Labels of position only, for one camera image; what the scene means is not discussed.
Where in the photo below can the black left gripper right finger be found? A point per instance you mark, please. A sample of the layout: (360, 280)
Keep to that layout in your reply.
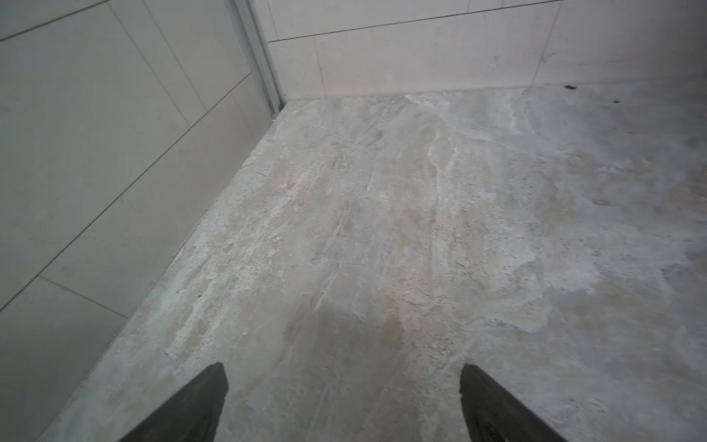
(492, 413)

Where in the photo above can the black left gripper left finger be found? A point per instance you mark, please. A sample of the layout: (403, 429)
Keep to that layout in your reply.
(191, 414)

